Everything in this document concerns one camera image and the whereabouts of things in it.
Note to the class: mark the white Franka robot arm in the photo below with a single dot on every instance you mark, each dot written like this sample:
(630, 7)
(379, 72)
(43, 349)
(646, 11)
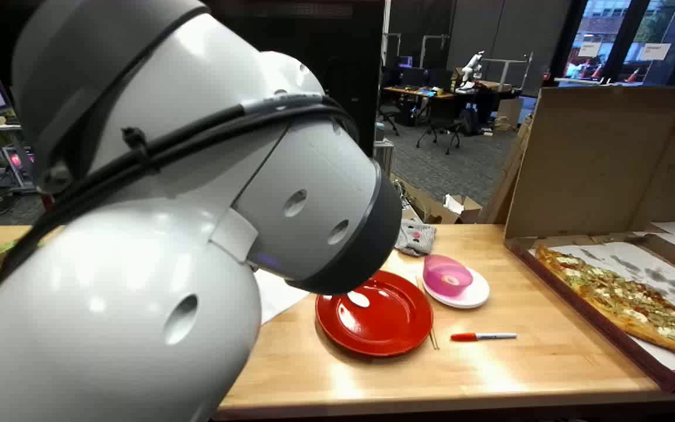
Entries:
(117, 313)

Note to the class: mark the silver metal bottle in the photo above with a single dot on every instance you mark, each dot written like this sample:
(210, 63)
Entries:
(385, 154)

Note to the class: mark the gray cloth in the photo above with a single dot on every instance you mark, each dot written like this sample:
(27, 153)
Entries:
(416, 236)

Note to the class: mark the white paper sheet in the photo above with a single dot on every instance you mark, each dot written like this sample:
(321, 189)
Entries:
(280, 294)

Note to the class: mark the small open cardboard box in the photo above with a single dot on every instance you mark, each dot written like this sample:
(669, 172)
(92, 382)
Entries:
(454, 208)

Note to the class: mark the red plate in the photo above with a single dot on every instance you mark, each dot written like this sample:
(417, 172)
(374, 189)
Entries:
(385, 320)

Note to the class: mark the pink plastic bowl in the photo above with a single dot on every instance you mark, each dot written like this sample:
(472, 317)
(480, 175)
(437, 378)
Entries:
(446, 276)

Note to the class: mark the black office chair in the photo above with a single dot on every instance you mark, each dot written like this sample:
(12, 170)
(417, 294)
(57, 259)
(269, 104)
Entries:
(444, 117)

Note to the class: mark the background office desk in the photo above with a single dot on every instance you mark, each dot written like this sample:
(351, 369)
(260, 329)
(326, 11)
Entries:
(431, 91)

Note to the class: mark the thin wooden stick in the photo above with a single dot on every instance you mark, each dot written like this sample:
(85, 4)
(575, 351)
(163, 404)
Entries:
(433, 341)

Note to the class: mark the red marker pen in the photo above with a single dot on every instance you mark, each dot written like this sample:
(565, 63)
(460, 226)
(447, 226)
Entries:
(485, 336)

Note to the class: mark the pizza slab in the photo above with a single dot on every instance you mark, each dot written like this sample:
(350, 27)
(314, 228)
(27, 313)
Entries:
(627, 300)

